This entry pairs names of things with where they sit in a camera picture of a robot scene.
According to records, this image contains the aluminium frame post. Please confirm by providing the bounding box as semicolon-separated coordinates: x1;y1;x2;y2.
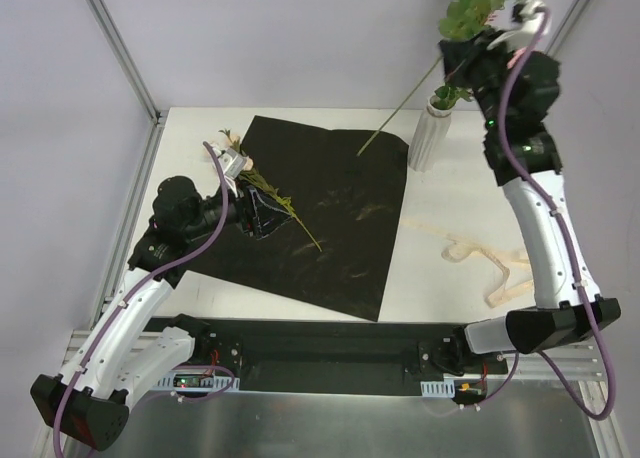
504;0;605;127
74;0;162;124

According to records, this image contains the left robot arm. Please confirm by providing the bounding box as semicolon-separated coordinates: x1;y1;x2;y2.
30;176;292;451

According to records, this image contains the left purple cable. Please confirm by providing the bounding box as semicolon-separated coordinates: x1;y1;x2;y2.
52;141;239;452

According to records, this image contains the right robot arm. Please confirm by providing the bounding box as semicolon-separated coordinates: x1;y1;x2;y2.
439;31;621;373

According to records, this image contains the white ribbed vase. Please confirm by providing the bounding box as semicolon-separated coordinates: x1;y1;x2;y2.
407;95;452;172

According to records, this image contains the white cable duct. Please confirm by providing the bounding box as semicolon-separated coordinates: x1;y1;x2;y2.
420;378;486;399
150;371;240;393

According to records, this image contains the right aluminium frame post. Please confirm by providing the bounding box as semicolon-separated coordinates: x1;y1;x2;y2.
504;0;605;127

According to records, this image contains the right white cable duct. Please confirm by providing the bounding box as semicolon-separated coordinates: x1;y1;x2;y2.
420;378;486;399

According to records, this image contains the cream rose stem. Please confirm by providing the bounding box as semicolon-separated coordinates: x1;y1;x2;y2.
356;0;508;157

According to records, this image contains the front aluminium rail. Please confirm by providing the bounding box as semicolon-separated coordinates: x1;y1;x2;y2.
62;330;605;381

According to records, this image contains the black wrapping paper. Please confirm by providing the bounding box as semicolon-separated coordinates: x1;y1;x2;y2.
189;116;408;321

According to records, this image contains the cream printed ribbon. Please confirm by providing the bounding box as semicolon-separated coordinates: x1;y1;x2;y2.
400;218;534;309

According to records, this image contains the pink white flower bouquet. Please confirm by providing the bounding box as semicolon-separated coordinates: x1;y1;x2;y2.
203;129;322;252

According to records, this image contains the left white cable duct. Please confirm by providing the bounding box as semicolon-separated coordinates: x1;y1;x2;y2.
150;371;240;393

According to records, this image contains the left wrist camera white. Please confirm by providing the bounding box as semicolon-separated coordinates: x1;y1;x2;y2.
218;148;253;190

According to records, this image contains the left aluminium frame post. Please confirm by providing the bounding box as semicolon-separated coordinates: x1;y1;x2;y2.
74;0;162;124

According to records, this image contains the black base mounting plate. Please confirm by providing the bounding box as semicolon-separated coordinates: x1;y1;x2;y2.
189;319;507;396

